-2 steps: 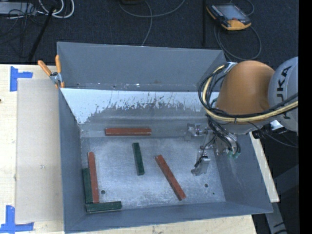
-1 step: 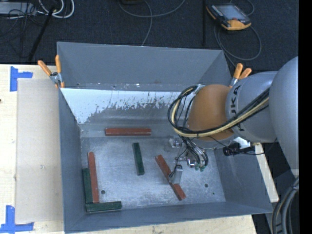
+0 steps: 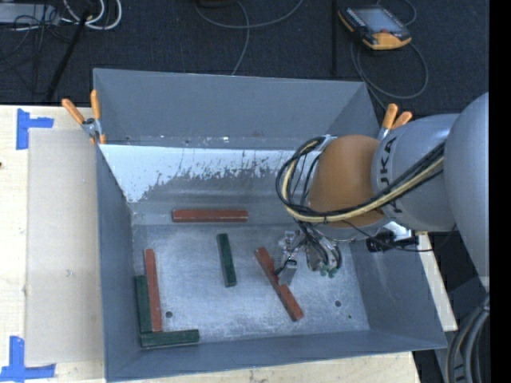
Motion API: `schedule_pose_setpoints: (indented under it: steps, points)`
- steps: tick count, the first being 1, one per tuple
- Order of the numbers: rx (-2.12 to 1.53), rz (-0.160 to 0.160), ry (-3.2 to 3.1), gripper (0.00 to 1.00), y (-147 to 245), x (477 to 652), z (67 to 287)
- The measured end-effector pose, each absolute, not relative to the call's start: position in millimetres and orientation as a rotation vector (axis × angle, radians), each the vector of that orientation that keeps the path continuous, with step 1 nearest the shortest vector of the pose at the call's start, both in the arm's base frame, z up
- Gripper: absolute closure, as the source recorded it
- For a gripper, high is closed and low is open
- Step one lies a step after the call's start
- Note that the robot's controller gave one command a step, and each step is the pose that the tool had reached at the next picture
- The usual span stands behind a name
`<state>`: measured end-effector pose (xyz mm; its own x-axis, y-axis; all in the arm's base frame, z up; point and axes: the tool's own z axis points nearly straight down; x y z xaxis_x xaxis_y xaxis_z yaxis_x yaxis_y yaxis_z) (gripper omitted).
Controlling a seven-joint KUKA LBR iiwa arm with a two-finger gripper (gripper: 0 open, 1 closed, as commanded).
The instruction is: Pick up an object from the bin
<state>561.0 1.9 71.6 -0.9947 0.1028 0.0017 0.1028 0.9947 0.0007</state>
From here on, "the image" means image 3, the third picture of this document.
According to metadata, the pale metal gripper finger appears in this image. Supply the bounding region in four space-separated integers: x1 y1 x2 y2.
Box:
278 258 299 287
280 231 301 259

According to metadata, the dark green flat block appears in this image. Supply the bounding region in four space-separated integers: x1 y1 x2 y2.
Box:
216 232 238 289
133 274 154 335
139 328 201 349

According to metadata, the pale flat board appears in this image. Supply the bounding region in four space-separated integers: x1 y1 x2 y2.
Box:
24 128 106 369

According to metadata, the grey metal bin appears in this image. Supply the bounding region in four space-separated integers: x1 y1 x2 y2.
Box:
92 68 449 383

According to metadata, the red-brown flat block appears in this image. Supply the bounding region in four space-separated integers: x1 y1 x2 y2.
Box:
172 208 250 223
143 247 164 333
254 247 305 322

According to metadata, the black cylinder on white bracket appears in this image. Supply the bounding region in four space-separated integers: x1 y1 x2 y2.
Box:
366 221 421 254

